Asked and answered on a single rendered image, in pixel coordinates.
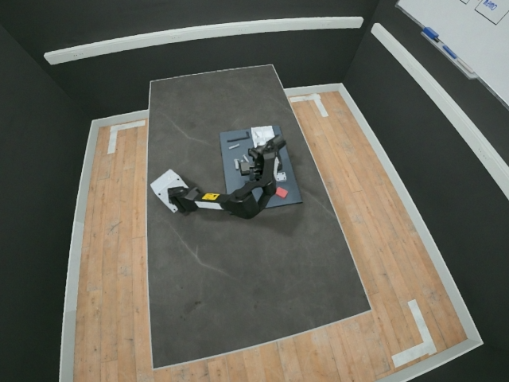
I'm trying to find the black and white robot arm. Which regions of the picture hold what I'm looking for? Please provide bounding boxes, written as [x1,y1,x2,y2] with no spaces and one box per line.
[167,134,286,219]

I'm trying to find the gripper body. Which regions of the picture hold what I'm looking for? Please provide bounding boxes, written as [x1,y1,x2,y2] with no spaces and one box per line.
[239,159,282,176]

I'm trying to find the red flat rectangular block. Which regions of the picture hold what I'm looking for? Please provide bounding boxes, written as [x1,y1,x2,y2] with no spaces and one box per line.
[275,187,287,199]

